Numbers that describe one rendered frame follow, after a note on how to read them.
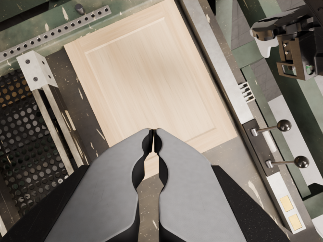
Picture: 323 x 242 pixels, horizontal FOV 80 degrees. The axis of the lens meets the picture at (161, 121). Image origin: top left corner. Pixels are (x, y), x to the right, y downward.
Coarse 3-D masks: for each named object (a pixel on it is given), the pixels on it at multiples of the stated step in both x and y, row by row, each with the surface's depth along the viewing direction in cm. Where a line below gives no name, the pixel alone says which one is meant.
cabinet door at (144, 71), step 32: (96, 32) 71; (128, 32) 71; (160, 32) 71; (96, 64) 71; (128, 64) 71; (160, 64) 71; (192, 64) 71; (96, 96) 70; (128, 96) 71; (160, 96) 71; (192, 96) 71; (128, 128) 70; (192, 128) 70; (224, 128) 70
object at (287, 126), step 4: (280, 120) 58; (284, 120) 57; (280, 124) 57; (284, 124) 57; (288, 124) 56; (264, 128) 63; (268, 128) 62; (272, 128) 61; (276, 128) 60; (280, 128) 58; (284, 128) 57; (288, 128) 57; (252, 132) 66; (256, 132) 66
